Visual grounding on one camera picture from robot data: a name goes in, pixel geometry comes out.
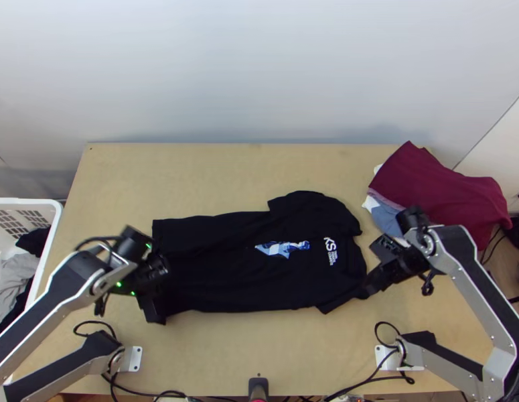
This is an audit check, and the black t-shirt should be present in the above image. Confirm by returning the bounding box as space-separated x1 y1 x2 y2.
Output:
151 190 368 326

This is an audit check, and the pile of folded clothes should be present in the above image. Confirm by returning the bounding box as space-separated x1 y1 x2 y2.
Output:
361 141 514 252

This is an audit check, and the heap of clothes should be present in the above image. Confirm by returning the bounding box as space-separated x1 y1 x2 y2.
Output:
0 228 54 334

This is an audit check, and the white laundry basket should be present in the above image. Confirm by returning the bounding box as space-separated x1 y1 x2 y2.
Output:
0 197 64 332

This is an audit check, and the black cable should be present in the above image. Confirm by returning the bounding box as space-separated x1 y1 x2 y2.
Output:
100 371 190 402
72 320 119 349
479 226 513 269
374 321 406 358
325 364 416 402

